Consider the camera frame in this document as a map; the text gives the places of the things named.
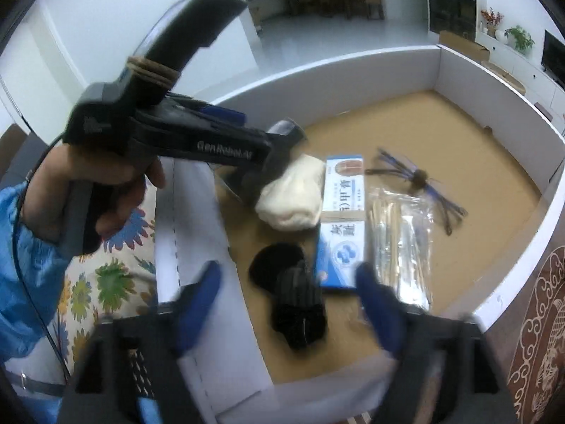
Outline white tv cabinet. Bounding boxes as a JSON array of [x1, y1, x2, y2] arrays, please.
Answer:
[[475, 33, 564, 135]]

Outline red flower vase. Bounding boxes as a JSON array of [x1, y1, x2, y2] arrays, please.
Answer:
[[481, 8, 504, 37]]

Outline cotton swab bag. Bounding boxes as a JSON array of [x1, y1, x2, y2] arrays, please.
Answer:
[[368, 188, 433, 312]]

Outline large white cardboard box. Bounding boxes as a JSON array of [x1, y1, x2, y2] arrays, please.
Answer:
[[154, 43, 565, 424]]

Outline black television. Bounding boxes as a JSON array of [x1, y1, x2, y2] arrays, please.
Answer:
[[541, 31, 565, 89]]

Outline blue framed eyeglasses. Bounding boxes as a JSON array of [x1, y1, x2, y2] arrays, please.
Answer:
[[364, 148, 468, 236]]

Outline cream knitted hat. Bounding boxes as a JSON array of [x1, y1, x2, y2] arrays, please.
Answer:
[[255, 154, 326, 232]]

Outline person's left hand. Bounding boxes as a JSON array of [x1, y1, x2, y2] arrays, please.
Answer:
[[20, 143, 166, 244]]

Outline blue sleeved left forearm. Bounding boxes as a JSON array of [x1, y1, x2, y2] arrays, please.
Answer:
[[0, 183, 70, 363]]

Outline green potted plant left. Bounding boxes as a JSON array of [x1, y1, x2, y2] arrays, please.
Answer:
[[505, 25, 535, 55]]

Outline black printed box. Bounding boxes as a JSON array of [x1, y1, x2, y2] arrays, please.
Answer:
[[271, 260, 327, 351]]

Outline blue white ointment box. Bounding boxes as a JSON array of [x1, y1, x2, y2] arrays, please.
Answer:
[[314, 155, 366, 291]]

